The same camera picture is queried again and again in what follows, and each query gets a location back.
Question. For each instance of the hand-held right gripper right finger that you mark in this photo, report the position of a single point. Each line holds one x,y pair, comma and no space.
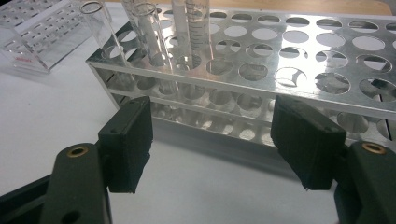
306,146

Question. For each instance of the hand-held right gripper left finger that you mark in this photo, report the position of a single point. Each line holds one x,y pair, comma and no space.
127,146

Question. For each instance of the metal test tube rack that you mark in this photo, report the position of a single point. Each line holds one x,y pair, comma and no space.
224,82

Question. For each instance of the clear acrylic test tube rack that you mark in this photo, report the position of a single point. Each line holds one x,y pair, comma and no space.
37,46

